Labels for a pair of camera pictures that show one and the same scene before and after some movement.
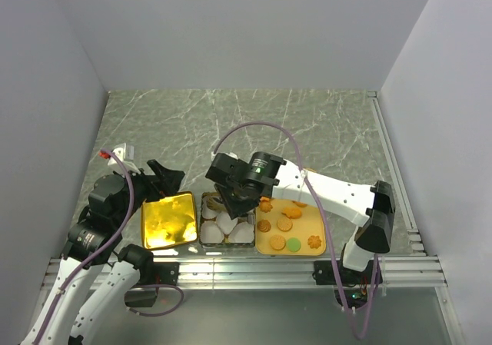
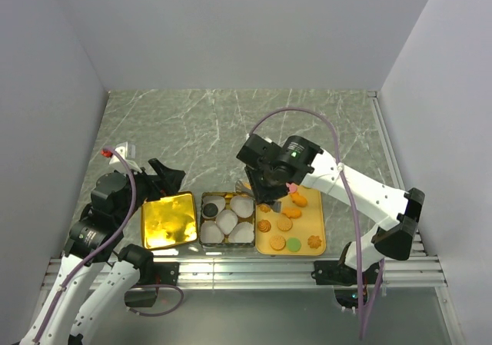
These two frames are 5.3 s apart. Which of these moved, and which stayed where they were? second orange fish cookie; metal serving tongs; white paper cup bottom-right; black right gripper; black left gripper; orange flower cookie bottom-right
Moved: black right gripper; metal serving tongs
Stayed: second orange fish cookie; white paper cup bottom-right; orange flower cookie bottom-right; black left gripper
